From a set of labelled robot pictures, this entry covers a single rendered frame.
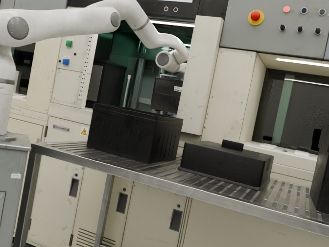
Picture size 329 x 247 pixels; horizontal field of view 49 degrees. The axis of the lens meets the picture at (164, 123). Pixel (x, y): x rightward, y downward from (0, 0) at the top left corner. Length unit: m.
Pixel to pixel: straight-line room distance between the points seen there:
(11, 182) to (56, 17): 0.59
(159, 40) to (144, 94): 1.12
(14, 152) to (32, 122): 0.93
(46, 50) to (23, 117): 0.41
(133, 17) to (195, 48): 0.31
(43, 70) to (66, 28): 0.75
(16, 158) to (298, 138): 1.42
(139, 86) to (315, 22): 1.49
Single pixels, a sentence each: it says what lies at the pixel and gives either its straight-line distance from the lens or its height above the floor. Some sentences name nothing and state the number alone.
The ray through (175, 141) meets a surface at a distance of 1.47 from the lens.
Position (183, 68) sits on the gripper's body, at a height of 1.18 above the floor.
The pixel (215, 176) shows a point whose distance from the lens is 1.24.
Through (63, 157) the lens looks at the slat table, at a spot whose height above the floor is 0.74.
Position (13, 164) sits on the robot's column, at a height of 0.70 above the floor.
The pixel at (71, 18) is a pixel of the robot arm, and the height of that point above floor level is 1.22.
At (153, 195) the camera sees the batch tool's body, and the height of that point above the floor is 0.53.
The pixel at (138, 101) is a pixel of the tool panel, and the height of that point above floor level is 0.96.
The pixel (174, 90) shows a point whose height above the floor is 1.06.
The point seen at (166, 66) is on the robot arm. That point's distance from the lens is 1.74.
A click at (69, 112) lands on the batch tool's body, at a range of 1.99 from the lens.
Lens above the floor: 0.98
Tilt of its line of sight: 3 degrees down
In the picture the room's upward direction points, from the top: 11 degrees clockwise
